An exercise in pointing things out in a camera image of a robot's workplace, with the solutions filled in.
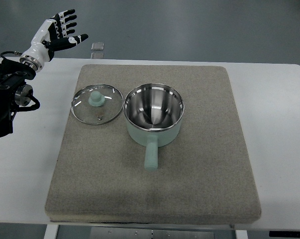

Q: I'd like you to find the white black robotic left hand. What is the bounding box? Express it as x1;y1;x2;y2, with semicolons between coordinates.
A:
19;9;89;72

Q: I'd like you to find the glass lid with green knob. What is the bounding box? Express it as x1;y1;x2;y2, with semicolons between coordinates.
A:
71;84;123;125

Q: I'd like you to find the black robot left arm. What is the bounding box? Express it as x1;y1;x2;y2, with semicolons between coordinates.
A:
0;57;40;138

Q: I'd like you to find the metal floor plate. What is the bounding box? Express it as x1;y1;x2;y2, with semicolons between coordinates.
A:
91;42;104;59

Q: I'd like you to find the mint green saucepan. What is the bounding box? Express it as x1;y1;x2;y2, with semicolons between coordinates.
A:
123;83;185;171

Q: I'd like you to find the metal table crossbar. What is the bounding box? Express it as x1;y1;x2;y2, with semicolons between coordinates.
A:
90;227;214;239

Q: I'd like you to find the grey fabric mat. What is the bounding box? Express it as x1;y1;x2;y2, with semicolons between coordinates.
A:
45;65;261;225

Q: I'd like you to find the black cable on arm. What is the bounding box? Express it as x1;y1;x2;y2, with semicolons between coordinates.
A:
0;50;22;60

